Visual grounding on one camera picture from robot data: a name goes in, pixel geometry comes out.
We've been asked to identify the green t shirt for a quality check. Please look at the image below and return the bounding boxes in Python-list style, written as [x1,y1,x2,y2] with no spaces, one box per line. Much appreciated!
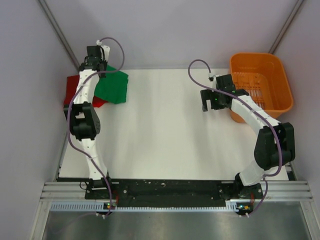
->
[92,71,129,108]

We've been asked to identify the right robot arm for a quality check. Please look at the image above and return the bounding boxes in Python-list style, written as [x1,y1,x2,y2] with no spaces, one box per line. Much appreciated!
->
[200,73,295,198]

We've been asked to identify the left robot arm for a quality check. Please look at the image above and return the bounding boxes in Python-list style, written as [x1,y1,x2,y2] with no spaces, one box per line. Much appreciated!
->
[63,40,114,199]

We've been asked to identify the folded red t shirt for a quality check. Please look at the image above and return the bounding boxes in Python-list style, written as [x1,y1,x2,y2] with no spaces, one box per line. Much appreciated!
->
[63,75,108,108]

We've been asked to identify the orange plastic basket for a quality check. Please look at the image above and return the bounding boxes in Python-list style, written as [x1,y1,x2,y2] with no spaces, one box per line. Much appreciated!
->
[229,52,294,119]

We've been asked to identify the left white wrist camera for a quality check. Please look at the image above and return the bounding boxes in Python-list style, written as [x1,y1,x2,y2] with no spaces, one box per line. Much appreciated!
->
[96,40,110,62]

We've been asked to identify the left corner metal post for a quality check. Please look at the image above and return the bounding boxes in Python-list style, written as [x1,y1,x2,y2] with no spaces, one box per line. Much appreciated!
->
[36,0,80,72]

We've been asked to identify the corner metal post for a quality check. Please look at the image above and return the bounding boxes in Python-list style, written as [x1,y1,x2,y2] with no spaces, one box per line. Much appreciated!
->
[268,0,306,55]
[36,0,80,72]

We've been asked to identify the right corner metal post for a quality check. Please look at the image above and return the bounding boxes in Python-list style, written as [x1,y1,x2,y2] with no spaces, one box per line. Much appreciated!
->
[268,0,306,55]

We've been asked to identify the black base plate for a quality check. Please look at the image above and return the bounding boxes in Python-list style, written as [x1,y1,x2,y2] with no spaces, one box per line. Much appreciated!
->
[85,178,263,208]

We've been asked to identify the aluminium frame rail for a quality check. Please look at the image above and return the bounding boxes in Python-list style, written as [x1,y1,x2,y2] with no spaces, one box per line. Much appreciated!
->
[40,181,313,202]

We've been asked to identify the grey slotted cable duct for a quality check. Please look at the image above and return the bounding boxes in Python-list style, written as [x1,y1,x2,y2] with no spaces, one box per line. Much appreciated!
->
[50,201,239,213]

